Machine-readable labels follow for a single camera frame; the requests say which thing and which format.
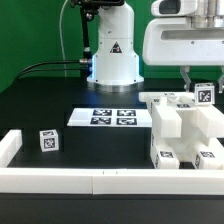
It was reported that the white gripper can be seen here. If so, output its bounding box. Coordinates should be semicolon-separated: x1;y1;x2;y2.
143;0;224;94

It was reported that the white chair back piece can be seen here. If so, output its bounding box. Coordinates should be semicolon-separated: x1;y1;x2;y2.
139;92;224;138

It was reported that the white chair seat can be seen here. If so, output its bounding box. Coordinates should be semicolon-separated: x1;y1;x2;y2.
151;131;224;168

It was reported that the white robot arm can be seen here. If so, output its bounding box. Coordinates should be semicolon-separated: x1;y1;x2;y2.
88;0;224;88

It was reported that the white marker tag sheet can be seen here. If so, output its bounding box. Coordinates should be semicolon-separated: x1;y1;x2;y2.
67;108;152;127

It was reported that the black cable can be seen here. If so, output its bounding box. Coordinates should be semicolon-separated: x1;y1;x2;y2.
14;59;92;81

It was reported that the white U-shaped fence wall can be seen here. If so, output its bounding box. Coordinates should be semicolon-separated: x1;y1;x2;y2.
0;130;224;195

